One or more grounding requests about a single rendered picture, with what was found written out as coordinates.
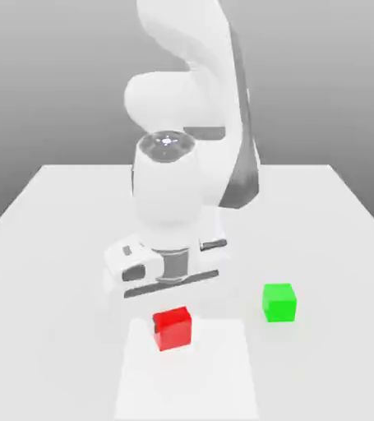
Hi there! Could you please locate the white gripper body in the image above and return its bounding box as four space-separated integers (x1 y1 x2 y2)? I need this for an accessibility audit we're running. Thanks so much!
120 268 229 310

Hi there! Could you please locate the small red cube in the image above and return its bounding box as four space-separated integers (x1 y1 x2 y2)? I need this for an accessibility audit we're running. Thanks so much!
152 306 193 353

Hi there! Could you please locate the small green cube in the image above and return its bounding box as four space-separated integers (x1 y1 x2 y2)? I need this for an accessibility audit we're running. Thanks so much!
261 282 298 324

